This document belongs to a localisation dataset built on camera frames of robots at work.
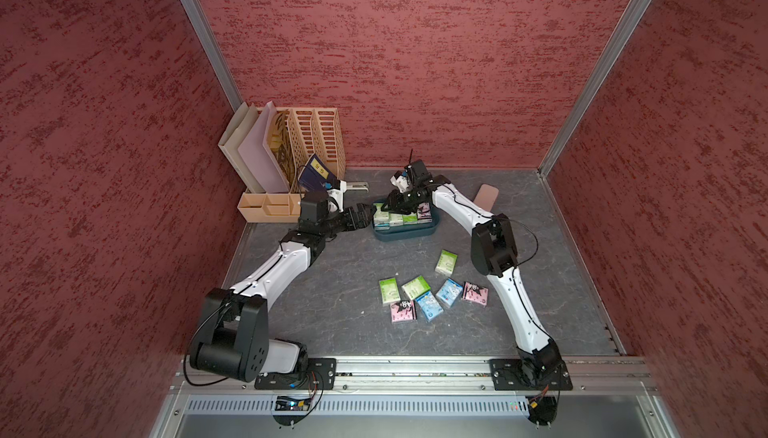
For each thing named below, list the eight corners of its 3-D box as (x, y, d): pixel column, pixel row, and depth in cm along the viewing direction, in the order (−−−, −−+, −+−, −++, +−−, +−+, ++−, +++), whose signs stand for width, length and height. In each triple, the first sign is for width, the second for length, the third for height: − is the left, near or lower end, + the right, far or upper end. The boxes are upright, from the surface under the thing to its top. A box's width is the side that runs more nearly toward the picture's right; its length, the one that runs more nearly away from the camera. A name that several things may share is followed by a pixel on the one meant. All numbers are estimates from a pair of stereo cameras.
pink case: (471, 204, 113) (473, 200, 110) (479, 186, 119) (481, 181, 116) (492, 212, 110) (494, 208, 108) (499, 193, 116) (501, 188, 114)
